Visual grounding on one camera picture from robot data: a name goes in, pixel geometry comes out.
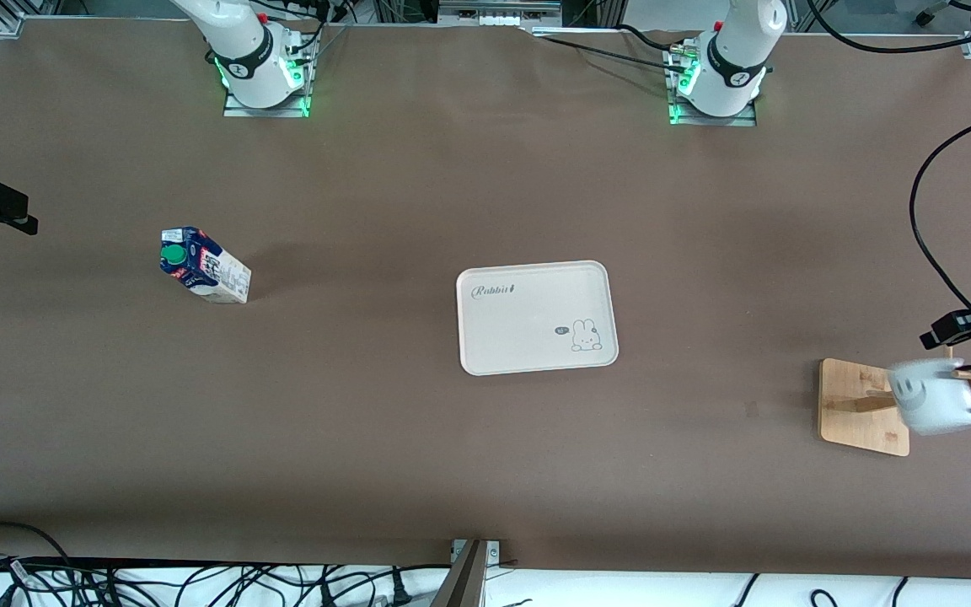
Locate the white sheet below table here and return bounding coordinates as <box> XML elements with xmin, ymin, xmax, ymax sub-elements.
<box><xmin>0</xmin><ymin>561</ymin><xmax>971</xmax><ymax>607</ymax></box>

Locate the aluminium profile post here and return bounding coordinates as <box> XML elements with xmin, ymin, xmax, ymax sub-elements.
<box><xmin>443</xmin><ymin>539</ymin><xmax>504</xmax><ymax>607</ymax></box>

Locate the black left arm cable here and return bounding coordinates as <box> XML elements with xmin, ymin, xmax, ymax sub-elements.
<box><xmin>909</xmin><ymin>107</ymin><xmax>971</xmax><ymax>318</ymax></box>

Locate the cream rabbit print tray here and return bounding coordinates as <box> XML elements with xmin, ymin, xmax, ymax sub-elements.
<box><xmin>455</xmin><ymin>260</ymin><xmax>620</xmax><ymax>377</ymax></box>

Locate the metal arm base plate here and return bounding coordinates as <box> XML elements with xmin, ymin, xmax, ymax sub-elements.
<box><xmin>222</xmin><ymin>32</ymin><xmax>316</xmax><ymax>120</ymax></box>
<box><xmin>664</xmin><ymin>44</ymin><xmax>759</xmax><ymax>128</ymax></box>

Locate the blue white milk carton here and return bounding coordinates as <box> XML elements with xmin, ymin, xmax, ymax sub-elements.
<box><xmin>158</xmin><ymin>225</ymin><xmax>253</xmax><ymax>305</ymax></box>

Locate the grey metal rack device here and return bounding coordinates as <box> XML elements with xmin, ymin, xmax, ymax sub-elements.
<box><xmin>438</xmin><ymin>0</ymin><xmax>564</xmax><ymax>26</ymax></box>

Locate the wooden mug tree stand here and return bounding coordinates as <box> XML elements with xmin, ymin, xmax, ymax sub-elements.
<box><xmin>818</xmin><ymin>344</ymin><xmax>971</xmax><ymax>458</ymax></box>

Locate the white cup black handle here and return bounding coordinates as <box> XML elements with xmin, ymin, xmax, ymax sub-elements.
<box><xmin>887</xmin><ymin>357</ymin><xmax>971</xmax><ymax>438</ymax></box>

